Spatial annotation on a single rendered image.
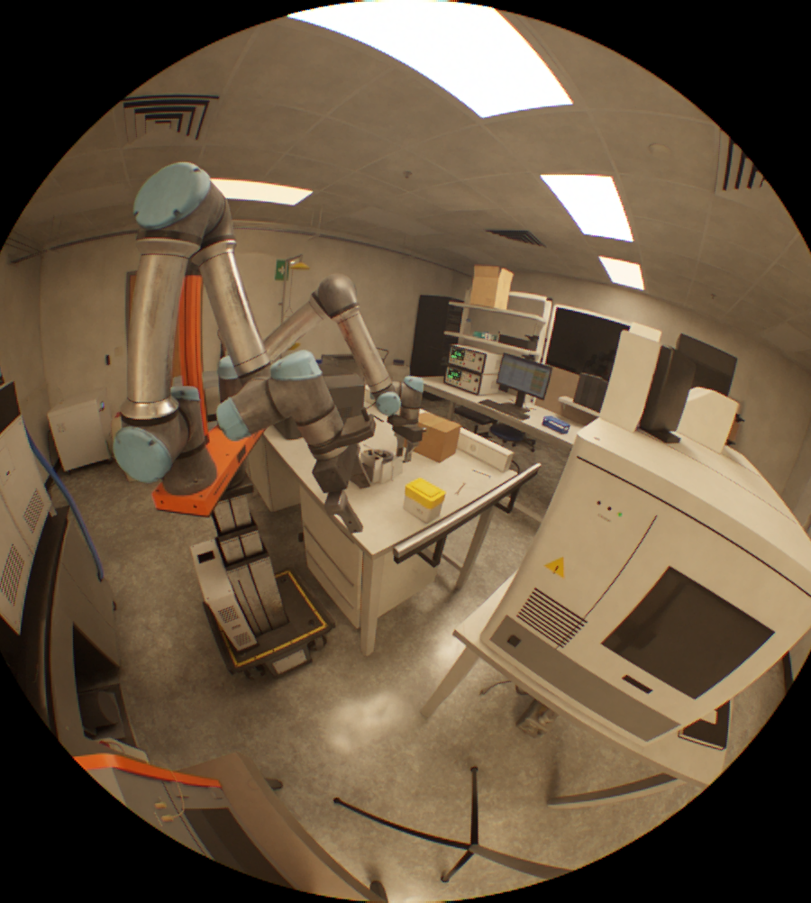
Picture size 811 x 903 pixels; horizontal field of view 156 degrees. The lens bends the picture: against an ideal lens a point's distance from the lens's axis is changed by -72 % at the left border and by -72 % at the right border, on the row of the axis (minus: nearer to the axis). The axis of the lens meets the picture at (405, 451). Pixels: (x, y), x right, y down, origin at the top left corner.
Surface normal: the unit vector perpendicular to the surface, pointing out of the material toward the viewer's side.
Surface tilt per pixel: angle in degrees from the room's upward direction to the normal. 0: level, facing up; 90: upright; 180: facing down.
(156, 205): 83
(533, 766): 0
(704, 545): 90
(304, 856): 0
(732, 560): 90
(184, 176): 84
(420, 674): 0
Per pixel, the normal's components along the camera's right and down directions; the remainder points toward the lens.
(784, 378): -0.73, 0.22
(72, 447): 0.67, 0.40
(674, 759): 0.12, -0.89
